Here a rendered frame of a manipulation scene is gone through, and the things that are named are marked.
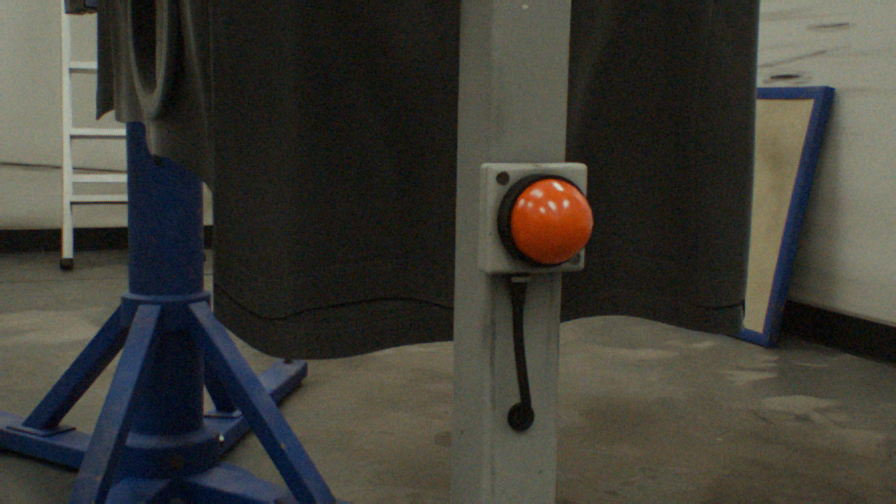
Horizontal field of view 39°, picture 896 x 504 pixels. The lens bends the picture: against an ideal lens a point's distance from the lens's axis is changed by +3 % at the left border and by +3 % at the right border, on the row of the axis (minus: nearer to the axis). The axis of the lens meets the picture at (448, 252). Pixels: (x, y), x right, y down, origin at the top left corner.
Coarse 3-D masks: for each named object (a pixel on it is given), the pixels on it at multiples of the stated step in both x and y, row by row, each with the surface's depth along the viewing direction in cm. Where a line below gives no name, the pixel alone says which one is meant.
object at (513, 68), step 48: (480, 0) 56; (528, 0) 56; (480, 48) 57; (528, 48) 56; (480, 96) 57; (528, 96) 56; (480, 144) 57; (528, 144) 57; (480, 192) 56; (480, 240) 56; (480, 288) 57; (528, 288) 58; (480, 336) 58; (528, 336) 58; (480, 384) 58; (480, 432) 58; (528, 432) 59; (480, 480) 58; (528, 480) 59
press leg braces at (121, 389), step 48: (96, 336) 225; (144, 336) 204; (192, 336) 210; (144, 384) 202; (240, 384) 204; (48, 432) 236; (96, 432) 192; (288, 432) 202; (96, 480) 187; (288, 480) 199
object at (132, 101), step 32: (128, 0) 95; (160, 0) 89; (128, 32) 107; (160, 32) 89; (128, 64) 109; (160, 64) 89; (192, 64) 83; (96, 96) 122; (128, 96) 109; (160, 96) 85; (192, 96) 84; (160, 128) 88; (192, 128) 86; (160, 160) 98; (192, 160) 87
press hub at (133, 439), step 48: (144, 144) 206; (144, 192) 207; (192, 192) 210; (144, 240) 209; (192, 240) 211; (144, 288) 210; (192, 288) 212; (192, 384) 214; (144, 432) 213; (192, 432) 215
